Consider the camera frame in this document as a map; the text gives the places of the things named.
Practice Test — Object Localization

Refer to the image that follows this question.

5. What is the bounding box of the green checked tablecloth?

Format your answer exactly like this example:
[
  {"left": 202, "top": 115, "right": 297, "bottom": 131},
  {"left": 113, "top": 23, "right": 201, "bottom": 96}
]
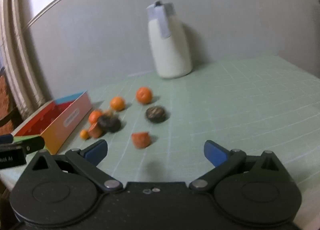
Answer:
[{"left": 0, "top": 54, "right": 320, "bottom": 230}]

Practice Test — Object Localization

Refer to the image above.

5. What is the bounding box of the colourful cardboard box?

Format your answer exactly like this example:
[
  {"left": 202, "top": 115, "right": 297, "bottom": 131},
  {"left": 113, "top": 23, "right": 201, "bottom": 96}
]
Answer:
[{"left": 11, "top": 90, "right": 93, "bottom": 155}]

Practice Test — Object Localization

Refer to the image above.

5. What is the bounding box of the red orange persimmon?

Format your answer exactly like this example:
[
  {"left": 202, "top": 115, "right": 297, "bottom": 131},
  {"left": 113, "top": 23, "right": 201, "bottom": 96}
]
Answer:
[
  {"left": 88, "top": 123, "right": 104, "bottom": 138},
  {"left": 132, "top": 132, "right": 151, "bottom": 149}
]

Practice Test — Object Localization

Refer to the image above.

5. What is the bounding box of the dark brown round fruit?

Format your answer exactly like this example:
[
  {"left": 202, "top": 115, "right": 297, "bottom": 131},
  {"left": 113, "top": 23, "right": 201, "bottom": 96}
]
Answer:
[
  {"left": 146, "top": 106, "right": 166, "bottom": 123},
  {"left": 97, "top": 114, "right": 122, "bottom": 133}
]

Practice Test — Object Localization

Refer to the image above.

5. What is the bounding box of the red brown cloth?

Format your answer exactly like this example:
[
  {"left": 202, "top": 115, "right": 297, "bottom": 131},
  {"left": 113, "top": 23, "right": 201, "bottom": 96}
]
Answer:
[{"left": 0, "top": 52, "right": 20, "bottom": 135}]

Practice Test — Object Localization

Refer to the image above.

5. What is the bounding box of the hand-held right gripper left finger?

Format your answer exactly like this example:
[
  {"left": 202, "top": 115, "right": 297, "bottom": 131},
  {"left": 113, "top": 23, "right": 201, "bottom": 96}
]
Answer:
[{"left": 23, "top": 139, "right": 123, "bottom": 192}]

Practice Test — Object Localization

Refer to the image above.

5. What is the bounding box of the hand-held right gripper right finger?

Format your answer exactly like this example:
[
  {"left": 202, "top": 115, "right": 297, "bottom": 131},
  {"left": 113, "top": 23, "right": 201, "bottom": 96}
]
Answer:
[{"left": 189, "top": 140, "right": 290, "bottom": 192}]

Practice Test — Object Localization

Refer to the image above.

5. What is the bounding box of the orange tangerine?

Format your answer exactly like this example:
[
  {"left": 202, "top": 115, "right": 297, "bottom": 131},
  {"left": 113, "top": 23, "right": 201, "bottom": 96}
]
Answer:
[
  {"left": 135, "top": 86, "right": 153, "bottom": 105},
  {"left": 89, "top": 110, "right": 103, "bottom": 124},
  {"left": 109, "top": 96, "right": 126, "bottom": 111}
]

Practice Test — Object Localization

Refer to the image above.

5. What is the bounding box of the white thermos jug blue lid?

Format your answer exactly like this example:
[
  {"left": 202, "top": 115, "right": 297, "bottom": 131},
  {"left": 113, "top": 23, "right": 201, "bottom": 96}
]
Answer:
[{"left": 146, "top": 0, "right": 193, "bottom": 79}]

